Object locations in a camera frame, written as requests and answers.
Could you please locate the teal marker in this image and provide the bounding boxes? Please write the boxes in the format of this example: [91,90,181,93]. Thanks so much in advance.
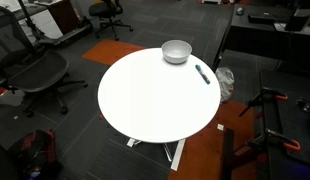
[195,65,210,85]

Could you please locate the round white table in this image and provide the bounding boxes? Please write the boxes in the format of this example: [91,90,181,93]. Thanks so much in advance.
[97,47,222,172]

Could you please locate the white bowl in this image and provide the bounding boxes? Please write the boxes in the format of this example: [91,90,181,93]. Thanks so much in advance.
[161,40,192,64]

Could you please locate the white plastic bag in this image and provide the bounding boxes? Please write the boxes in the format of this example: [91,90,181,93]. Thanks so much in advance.
[215,67,235,103]

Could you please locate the white paper scrap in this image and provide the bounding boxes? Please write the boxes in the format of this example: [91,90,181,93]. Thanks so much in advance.
[217,124,224,131]

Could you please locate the black rolling office chair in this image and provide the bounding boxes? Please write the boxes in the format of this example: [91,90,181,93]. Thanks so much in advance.
[89,0,133,41]

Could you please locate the computer mouse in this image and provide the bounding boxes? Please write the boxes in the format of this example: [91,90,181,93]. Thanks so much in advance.
[236,7,245,16]

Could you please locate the dark wood cabinet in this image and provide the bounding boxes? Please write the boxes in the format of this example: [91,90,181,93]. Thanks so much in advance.
[35,0,79,34]

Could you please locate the black keyboard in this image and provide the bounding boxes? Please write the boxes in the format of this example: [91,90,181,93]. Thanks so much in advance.
[248,13,276,24]

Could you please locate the black workbench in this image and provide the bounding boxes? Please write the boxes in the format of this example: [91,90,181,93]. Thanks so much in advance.
[260,71,310,180]

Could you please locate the black mesh office chair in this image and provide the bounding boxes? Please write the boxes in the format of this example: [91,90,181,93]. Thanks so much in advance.
[0,6,88,117]

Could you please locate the red black backpack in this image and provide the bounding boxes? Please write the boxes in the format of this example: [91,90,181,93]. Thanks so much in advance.
[8,130,62,180]

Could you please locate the black desk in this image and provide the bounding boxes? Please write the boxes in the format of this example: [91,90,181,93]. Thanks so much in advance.
[211,4,310,71]

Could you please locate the upper orange handled clamp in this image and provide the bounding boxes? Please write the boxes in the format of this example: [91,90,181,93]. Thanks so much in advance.
[239,87,288,117]

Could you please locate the orange handled clamp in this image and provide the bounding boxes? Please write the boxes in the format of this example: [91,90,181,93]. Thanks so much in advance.
[239,87,288,117]
[247,128,301,151]

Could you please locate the lower orange handled clamp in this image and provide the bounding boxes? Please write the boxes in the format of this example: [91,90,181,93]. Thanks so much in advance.
[247,128,301,151]

